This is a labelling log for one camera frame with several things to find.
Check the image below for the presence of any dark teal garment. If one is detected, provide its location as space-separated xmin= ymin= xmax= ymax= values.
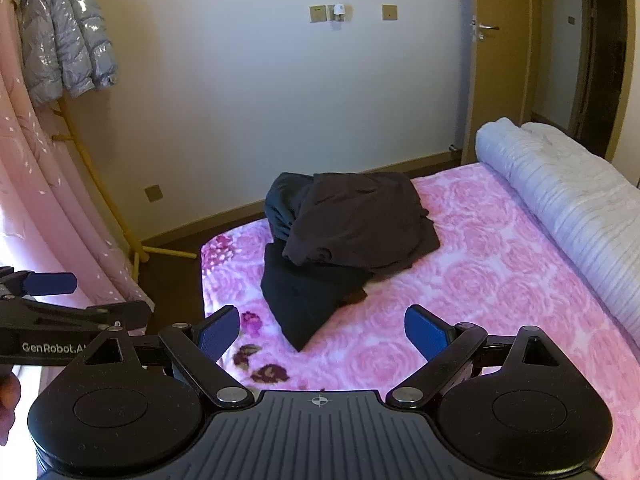
xmin=264 ymin=172 xmax=321 ymax=243

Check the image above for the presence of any brown long-sleeve shirt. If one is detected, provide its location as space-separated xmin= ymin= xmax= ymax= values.
xmin=282 ymin=172 xmax=441 ymax=278

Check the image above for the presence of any pink floral blanket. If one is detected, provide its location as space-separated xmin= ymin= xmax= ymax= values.
xmin=200 ymin=162 xmax=640 ymax=480

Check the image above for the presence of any white quilt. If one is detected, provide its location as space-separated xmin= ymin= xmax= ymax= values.
xmin=475 ymin=117 xmax=640 ymax=346

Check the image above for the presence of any silver puffer jacket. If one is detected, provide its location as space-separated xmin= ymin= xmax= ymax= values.
xmin=12 ymin=0 xmax=118 ymax=108

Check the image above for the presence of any metal door handle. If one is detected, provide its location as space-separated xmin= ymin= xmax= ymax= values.
xmin=471 ymin=15 xmax=500 ymax=42

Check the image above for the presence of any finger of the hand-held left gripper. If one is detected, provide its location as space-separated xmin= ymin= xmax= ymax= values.
xmin=85 ymin=300 xmax=153 ymax=333
xmin=0 ymin=269 xmax=78 ymax=303

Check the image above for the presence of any pink curtain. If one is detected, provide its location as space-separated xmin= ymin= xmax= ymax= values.
xmin=0 ymin=0 xmax=156 ymax=351

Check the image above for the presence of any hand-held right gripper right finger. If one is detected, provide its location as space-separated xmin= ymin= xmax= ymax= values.
xmin=386 ymin=304 xmax=573 ymax=408

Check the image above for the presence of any wooden door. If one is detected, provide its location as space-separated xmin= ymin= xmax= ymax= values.
xmin=460 ymin=0 xmax=541 ymax=166

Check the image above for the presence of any person's left hand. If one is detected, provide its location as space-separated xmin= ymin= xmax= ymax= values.
xmin=0 ymin=374 xmax=23 ymax=446

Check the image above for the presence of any dark doorway frame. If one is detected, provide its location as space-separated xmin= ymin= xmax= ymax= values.
xmin=570 ymin=0 xmax=640 ymax=161

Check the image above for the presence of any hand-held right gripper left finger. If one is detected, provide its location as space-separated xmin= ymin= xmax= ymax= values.
xmin=82 ymin=305 xmax=253 ymax=408

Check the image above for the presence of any yellow clothes rack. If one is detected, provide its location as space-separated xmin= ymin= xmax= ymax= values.
xmin=52 ymin=95 xmax=198 ymax=263

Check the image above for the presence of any black garment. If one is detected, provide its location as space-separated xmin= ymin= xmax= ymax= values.
xmin=261 ymin=245 xmax=376 ymax=352

